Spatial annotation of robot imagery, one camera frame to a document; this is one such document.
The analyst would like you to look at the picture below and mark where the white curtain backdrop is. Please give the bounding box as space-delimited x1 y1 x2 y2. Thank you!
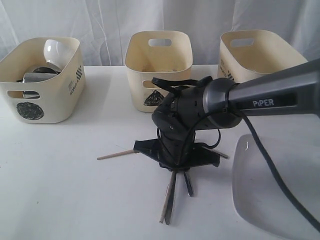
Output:
0 0 320 66

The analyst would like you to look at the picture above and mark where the white square plate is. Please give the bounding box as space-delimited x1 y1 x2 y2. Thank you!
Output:
232 134 320 240

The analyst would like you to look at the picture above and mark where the steel fork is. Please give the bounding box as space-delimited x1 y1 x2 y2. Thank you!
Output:
219 153 229 159

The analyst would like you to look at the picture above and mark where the cream bin with circle mark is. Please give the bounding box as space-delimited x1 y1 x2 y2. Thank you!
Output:
0 37 86 124

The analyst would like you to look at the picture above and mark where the cream bin with square mark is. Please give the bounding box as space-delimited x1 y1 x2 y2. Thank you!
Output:
217 29 308 83

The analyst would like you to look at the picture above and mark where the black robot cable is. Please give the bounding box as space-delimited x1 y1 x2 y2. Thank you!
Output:
152 76 320 228

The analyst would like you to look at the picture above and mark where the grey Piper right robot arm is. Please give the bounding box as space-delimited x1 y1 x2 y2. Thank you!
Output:
133 59 320 171

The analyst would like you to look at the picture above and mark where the steel spoon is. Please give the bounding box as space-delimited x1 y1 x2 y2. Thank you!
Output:
183 171 195 197

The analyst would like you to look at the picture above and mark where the white ceramic bowl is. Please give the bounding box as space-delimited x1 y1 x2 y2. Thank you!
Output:
43 39 75 70

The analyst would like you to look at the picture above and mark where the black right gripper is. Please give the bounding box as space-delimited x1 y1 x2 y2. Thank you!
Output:
133 128 221 171

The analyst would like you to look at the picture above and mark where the diagonal wooden chopstick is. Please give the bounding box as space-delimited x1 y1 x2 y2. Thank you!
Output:
159 170 174 224

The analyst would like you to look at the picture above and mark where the tall steel mug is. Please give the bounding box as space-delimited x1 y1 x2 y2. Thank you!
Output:
16 72 58 99

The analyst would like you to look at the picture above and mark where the steel table knife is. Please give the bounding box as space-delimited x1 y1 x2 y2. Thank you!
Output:
164 171 177 225

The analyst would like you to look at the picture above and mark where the horizontal wooden chopstick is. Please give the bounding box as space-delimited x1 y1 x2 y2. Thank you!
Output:
97 149 135 161

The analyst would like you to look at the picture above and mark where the cream bin with triangle mark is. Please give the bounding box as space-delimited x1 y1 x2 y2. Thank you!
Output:
125 30 193 113

